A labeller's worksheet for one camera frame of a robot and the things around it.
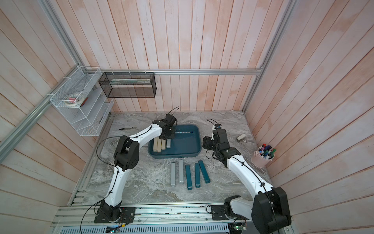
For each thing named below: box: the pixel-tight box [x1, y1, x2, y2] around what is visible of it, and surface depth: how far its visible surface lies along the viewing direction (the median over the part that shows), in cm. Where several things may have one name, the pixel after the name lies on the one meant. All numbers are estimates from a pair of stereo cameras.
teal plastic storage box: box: [148, 124, 202, 159], surface depth 103 cm
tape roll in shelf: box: [63, 93, 85, 107], surface depth 75 cm
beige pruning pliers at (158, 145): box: [156, 136, 162, 154], surface depth 97 cm
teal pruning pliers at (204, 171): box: [198, 159, 211, 184], surface depth 88 cm
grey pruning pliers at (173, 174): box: [170, 162, 176, 188], surface depth 86 cm
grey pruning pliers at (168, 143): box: [166, 138, 171, 149], surface depth 99 cm
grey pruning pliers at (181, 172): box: [178, 159, 184, 185], surface depth 87 cm
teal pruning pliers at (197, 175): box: [194, 162, 201, 188], surface depth 87 cm
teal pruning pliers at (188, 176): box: [185, 164, 193, 191], surface depth 87 cm
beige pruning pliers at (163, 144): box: [161, 139, 167, 150], surface depth 100 cm
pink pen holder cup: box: [251, 143, 277, 168], surface depth 85 cm
